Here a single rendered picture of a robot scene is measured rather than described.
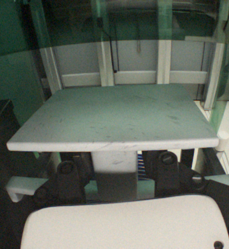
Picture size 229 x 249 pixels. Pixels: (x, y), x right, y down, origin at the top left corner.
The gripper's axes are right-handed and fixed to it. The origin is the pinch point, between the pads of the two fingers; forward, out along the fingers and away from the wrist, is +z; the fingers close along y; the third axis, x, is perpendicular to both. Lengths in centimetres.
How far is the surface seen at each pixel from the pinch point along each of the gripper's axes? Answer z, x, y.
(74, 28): 13.6, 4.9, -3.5
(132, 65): 52, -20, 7
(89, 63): 54, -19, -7
